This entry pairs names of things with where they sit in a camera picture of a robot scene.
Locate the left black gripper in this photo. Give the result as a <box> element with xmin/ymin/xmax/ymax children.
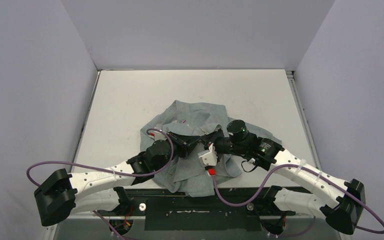
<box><xmin>154</xmin><ymin>131</ymin><xmax>201</xmax><ymax>172</ymax></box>

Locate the grey zip-up jacket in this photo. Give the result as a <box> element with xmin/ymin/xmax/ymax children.
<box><xmin>139</xmin><ymin>99</ymin><xmax>283</xmax><ymax>198</ymax></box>

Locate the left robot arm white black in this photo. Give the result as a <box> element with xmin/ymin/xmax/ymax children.
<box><xmin>34</xmin><ymin>132</ymin><xmax>201</xmax><ymax>227</ymax></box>

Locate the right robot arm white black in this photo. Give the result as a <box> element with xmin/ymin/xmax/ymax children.
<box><xmin>200</xmin><ymin>120</ymin><xmax>366</xmax><ymax>235</ymax></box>

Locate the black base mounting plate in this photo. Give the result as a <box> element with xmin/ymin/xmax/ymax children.
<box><xmin>98</xmin><ymin>187</ymin><xmax>298</xmax><ymax>232</ymax></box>

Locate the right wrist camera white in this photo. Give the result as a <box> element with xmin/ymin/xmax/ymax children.
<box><xmin>197</xmin><ymin>143</ymin><xmax>218</xmax><ymax>167</ymax></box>

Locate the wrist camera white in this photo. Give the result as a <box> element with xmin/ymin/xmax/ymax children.
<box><xmin>146</xmin><ymin>128</ymin><xmax>167</xmax><ymax>141</ymax></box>
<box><xmin>197</xmin><ymin>143</ymin><xmax>218</xmax><ymax>167</ymax></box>

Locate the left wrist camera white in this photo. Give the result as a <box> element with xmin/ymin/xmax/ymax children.
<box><xmin>146</xmin><ymin>128</ymin><xmax>167</xmax><ymax>141</ymax></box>

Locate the aluminium rail frame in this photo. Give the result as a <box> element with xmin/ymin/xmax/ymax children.
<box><xmin>285</xmin><ymin>70</ymin><xmax>322</xmax><ymax>170</ymax></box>

